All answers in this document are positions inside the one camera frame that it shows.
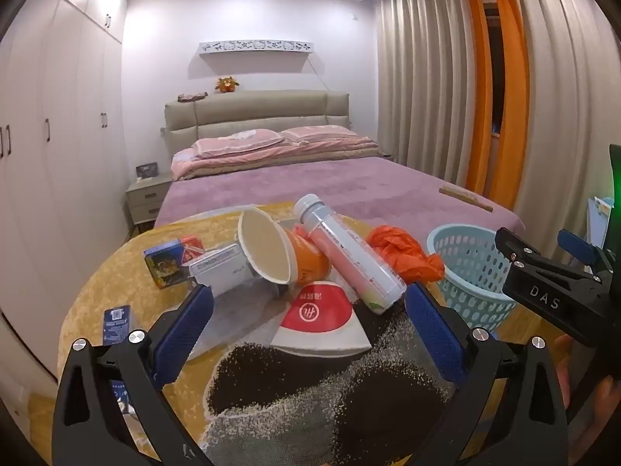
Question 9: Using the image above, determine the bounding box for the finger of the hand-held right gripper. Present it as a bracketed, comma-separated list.
[494, 227, 602, 345]
[557, 229, 615, 278]

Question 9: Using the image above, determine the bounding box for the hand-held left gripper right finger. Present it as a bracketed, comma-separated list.
[404, 282, 571, 466]

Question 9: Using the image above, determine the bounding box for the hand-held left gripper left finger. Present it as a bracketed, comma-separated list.
[51, 282, 215, 466]

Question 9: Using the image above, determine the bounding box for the white cardboard box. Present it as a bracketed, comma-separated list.
[187, 245, 258, 297]

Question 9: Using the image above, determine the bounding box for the light blue plastic basket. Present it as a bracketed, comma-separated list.
[426, 223, 519, 335]

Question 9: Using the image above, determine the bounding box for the orange plastic bag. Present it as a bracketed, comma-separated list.
[365, 226, 446, 285]

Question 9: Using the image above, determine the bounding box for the orange paper cup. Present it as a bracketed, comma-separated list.
[238, 208, 333, 288]

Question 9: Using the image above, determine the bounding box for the red white paper cup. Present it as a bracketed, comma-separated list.
[271, 280, 373, 354]

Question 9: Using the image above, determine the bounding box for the person's right hand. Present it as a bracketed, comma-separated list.
[567, 374, 621, 429]

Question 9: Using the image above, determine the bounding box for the small blue packet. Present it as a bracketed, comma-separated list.
[109, 381, 134, 416]
[102, 305, 133, 348]

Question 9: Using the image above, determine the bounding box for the red blue card box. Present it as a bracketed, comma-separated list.
[143, 234, 207, 289]

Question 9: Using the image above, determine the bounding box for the wooden stick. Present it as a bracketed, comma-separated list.
[439, 186, 494, 213]

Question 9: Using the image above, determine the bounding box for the grey nightstand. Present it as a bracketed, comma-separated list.
[125, 175, 174, 226]

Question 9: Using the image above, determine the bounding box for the orange curtain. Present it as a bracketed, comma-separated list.
[458, 0, 494, 195]
[490, 0, 531, 214]

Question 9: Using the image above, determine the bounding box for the beige curtain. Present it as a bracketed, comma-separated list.
[514, 0, 621, 234]
[376, 0, 491, 195]

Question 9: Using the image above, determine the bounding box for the purple bedspread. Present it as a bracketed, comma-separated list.
[154, 155, 527, 243]

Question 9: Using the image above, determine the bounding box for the pink pillow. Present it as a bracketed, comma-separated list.
[280, 125, 357, 145]
[191, 129, 284, 160]

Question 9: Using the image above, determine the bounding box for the folded pink blanket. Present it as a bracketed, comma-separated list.
[171, 137, 382, 180]

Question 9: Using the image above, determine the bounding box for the beige upholstered headboard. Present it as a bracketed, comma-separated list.
[164, 90, 351, 166]

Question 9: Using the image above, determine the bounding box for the white wardrobe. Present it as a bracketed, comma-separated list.
[0, 0, 129, 379]

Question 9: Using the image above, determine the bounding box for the white decorated wall shelf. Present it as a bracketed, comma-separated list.
[198, 39, 314, 55]

